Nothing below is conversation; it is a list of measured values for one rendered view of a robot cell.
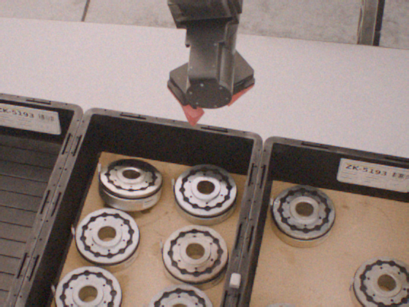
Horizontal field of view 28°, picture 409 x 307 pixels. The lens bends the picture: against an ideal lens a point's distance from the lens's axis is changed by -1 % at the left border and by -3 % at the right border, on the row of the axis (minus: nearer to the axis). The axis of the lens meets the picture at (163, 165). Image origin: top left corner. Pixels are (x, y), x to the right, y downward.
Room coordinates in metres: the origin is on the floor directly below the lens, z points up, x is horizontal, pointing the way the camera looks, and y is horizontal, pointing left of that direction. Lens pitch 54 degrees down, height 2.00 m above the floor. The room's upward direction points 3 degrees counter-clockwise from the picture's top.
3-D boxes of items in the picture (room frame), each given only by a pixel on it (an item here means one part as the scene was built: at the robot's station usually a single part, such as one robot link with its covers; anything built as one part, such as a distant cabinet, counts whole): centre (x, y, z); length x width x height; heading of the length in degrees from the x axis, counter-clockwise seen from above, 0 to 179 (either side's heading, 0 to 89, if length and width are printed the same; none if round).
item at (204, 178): (0.79, -0.07, 0.86); 0.05 x 0.05 x 0.01
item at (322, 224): (0.74, -0.22, 0.86); 0.10 x 0.10 x 0.01
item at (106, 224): (0.71, 0.09, 0.86); 0.05 x 0.05 x 0.01
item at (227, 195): (0.79, -0.07, 0.86); 0.10 x 0.10 x 0.01
